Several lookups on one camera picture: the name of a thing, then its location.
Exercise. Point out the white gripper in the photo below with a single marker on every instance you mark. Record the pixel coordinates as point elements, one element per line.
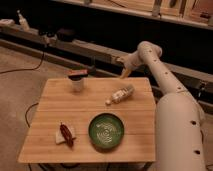
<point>131,62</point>

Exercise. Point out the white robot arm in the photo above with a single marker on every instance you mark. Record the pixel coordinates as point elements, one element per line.
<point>178,116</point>

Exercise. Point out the green ceramic bowl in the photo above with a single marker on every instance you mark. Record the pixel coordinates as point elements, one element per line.
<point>106,131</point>

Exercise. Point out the white spray bottle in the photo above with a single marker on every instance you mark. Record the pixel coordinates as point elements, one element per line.
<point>23,22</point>

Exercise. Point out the wooden table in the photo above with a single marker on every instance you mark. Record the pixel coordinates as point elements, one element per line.
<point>60,105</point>

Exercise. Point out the clear plastic cup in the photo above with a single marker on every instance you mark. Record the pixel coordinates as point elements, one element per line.
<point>78,85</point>

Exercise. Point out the black device on ledge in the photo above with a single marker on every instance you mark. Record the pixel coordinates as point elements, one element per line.
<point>66,35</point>

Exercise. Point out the red chili pepper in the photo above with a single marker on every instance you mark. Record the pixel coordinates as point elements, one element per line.
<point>66,134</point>

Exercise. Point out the white napkin piece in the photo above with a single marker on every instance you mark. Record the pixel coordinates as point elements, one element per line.
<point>60,139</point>

